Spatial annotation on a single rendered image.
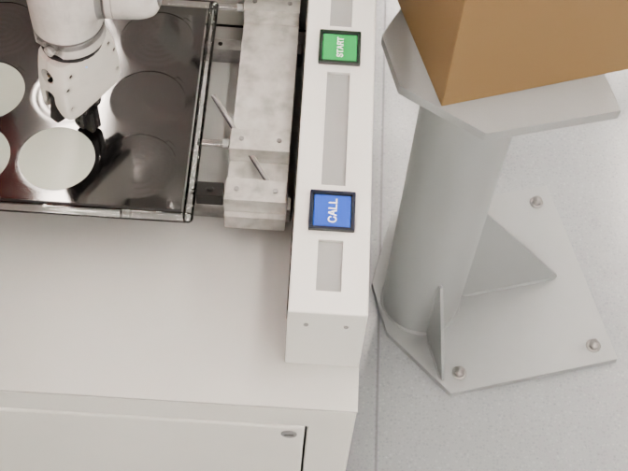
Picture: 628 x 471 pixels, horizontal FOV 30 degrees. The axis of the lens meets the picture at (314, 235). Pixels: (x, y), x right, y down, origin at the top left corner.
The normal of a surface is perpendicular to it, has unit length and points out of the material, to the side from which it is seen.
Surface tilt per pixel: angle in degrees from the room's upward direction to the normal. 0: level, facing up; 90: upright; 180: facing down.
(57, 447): 90
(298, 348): 90
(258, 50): 0
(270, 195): 0
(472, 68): 90
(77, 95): 89
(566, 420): 0
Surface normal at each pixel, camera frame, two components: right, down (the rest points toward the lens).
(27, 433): -0.04, 0.85
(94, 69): 0.81, 0.52
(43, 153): 0.04, -0.51
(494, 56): 0.27, 0.83
